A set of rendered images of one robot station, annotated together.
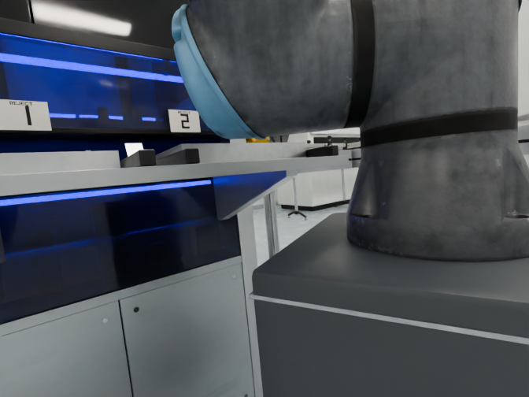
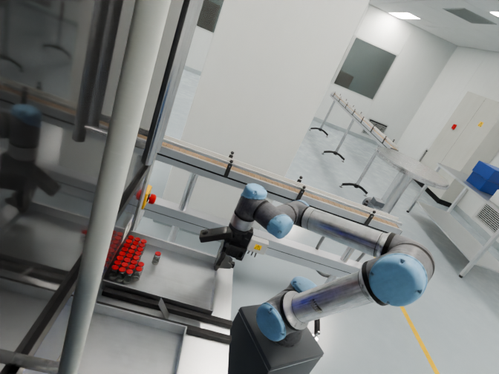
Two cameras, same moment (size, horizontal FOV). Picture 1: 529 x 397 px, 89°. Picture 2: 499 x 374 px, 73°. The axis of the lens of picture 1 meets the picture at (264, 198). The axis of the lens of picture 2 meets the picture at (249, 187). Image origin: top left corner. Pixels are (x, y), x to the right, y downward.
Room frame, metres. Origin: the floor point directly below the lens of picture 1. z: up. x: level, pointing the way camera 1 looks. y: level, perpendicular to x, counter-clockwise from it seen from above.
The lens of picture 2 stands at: (0.15, 0.86, 1.72)
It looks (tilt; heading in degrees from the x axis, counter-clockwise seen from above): 25 degrees down; 294
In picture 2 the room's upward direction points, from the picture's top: 24 degrees clockwise
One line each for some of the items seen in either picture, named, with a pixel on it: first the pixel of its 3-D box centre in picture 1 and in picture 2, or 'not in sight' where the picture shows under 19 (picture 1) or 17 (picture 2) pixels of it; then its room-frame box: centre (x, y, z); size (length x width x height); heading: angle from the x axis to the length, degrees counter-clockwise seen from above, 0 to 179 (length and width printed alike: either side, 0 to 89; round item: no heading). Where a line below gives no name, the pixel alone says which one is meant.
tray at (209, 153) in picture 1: (214, 160); (167, 271); (0.63, 0.11, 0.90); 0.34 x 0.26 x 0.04; 34
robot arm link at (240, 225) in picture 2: not in sight; (242, 220); (0.53, -0.05, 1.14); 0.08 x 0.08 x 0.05
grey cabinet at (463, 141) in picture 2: not in sight; (460, 149); (-0.19, -7.09, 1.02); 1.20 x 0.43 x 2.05; 125
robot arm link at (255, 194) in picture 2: not in sight; (251, 202); (0.52, -0.05, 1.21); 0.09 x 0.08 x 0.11; 173
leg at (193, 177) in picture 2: not in sight; (178, 220); (1.19, -0.67, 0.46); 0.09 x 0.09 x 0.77; 35
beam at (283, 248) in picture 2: not in sight; (259, 241); (0.74, -0.98, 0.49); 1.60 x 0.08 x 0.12; 35
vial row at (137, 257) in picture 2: not in sight; (135, 260); (0.73, 0.17, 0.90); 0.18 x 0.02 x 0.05; 124
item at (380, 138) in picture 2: not in sight; (356, 114); (1.64, -5.57, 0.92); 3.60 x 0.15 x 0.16; 125
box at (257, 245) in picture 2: not in sight; (258, 245); (0.72, -0.92, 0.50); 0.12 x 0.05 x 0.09; 35
